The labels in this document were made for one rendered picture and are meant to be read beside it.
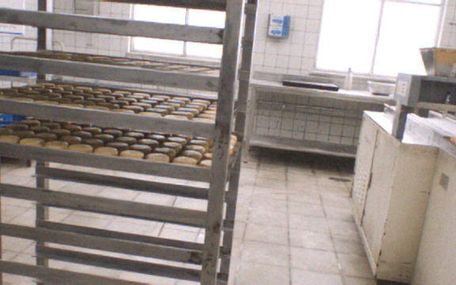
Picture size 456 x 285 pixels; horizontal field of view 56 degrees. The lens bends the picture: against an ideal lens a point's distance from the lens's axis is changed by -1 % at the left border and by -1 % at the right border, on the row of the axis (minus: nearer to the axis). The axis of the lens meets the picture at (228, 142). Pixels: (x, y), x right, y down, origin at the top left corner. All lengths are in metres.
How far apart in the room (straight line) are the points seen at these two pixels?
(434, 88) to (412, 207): 0.62
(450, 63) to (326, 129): 3.23
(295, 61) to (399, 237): 3.30
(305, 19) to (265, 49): 0.58
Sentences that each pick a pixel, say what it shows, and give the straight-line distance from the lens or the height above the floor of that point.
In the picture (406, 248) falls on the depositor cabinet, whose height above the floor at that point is 0.28.
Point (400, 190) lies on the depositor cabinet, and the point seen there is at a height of 0.59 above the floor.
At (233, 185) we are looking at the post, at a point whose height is 0.81.
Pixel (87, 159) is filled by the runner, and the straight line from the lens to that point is 0.93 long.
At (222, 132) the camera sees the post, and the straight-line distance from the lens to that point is 0.81.
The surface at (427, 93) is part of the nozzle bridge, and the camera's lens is 2.42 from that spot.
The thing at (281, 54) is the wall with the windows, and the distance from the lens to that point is 5.37.
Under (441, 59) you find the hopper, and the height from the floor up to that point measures 1.26.
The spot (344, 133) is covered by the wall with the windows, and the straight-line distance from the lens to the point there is 5.51.
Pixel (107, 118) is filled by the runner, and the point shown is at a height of 1.05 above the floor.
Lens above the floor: 1.21
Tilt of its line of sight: 12 degrees down
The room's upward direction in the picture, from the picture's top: 6 degrees clockwise
